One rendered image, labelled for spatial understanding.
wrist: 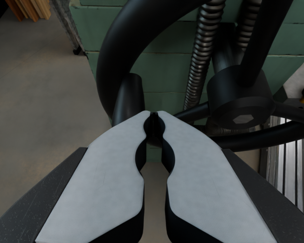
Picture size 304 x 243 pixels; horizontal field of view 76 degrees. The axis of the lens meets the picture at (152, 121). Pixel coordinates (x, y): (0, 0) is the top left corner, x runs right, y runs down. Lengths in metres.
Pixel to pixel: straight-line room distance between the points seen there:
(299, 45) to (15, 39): 1.72
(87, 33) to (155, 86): 0.19
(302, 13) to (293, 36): 0.16
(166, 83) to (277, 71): 0.24
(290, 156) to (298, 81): 0.45
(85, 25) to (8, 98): 1.14
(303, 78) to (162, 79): 0.34
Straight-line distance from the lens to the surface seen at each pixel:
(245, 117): 0.21
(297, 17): 0.29
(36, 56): 1.63
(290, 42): 0.45
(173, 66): 0.42
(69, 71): 1.43
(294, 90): 0.56
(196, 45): 0.25
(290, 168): 0.96
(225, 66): 0.23
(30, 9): 1.89
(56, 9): 1.37
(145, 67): 0.42
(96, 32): 0.38
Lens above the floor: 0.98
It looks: 61 degrees down
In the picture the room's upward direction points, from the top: 2 degrees clockwise
